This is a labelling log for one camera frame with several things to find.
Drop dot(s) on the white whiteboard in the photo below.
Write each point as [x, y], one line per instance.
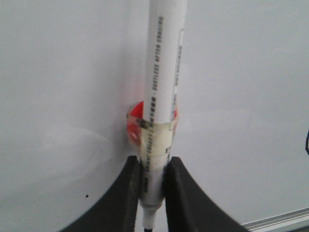
[71, 69]

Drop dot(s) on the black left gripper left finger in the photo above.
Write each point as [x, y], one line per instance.
[116, 210]

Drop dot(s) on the white whiteboard marker pen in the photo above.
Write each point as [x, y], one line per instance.
[164, 49]

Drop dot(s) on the red round magnet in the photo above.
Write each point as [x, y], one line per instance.
[135, 124]

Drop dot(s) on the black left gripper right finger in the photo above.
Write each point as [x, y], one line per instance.
[188, 208]

